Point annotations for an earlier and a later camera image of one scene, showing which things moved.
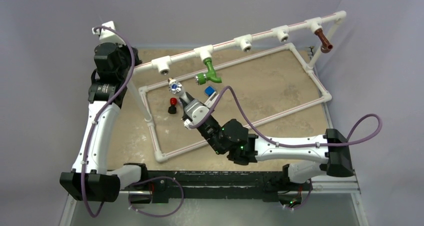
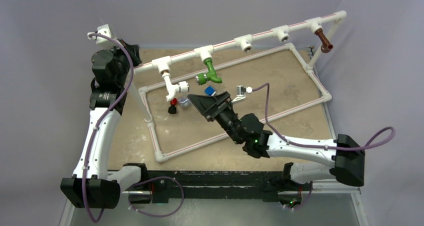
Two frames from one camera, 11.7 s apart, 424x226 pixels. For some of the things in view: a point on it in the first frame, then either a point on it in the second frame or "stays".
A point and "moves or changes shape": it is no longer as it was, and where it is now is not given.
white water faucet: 176,88 moves or changes shape
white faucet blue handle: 209,90 stays
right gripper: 184,103 -> 202,103
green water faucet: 201,78 stays
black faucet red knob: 172,109 stays
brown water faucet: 325,46 stays
